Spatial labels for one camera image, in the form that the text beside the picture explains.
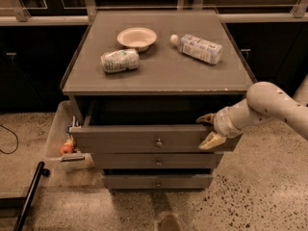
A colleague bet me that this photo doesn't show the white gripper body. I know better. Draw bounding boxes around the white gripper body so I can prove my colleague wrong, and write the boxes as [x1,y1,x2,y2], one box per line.
[214,107,243,139]

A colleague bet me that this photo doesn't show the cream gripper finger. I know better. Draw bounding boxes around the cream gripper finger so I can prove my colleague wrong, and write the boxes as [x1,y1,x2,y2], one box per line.
[198,132,226,150]
[195,113,215,124]

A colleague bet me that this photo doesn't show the grey top drawer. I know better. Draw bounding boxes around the grey top drawer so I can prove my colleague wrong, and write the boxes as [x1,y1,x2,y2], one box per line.
[69,100,244,155]

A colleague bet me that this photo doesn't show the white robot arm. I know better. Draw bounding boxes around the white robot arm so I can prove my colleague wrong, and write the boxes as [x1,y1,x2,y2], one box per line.
[196,82,308,150]

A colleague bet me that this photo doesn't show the grey drawer cabinet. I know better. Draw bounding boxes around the grey drawer cabinet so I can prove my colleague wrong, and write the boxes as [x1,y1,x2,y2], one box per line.
[62,11,255,177]

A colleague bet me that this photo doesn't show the grey bottom drawer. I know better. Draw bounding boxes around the grey bottom drawer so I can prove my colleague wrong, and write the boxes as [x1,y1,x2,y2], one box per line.
[103,174,213,191]

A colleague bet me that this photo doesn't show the white plastic bottle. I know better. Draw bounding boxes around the white plastic bottle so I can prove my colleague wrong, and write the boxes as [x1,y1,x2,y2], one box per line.
[170,34,223,64]

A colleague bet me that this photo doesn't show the crushed green white can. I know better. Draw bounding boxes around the crushed green white can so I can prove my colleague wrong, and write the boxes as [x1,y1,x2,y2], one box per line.
[101,49,140,73]

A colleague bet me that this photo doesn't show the white paper bowl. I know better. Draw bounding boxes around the white paper bowl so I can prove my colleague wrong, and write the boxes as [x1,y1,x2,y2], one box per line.
[116,27,157,52]

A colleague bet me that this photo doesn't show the orange toy in bin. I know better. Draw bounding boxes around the orange toy in bin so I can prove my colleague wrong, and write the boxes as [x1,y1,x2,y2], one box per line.
[60,140,74,155]

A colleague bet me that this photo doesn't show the clear plastic storage bin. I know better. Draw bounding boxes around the clear plastic storage bin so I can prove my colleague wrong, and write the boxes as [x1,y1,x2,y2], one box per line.
[44,101,93,171]

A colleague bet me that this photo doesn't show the black metal pole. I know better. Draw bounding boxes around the black metal pole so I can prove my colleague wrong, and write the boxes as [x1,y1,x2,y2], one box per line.
[13,162,50,231]

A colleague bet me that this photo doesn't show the metal window railing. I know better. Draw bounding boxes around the metal window railing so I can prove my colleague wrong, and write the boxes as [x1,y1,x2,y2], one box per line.
[0,0,308,26]

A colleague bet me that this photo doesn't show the black floor cable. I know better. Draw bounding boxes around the black floor cable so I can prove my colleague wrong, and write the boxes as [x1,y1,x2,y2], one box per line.
[0,124,19,155]

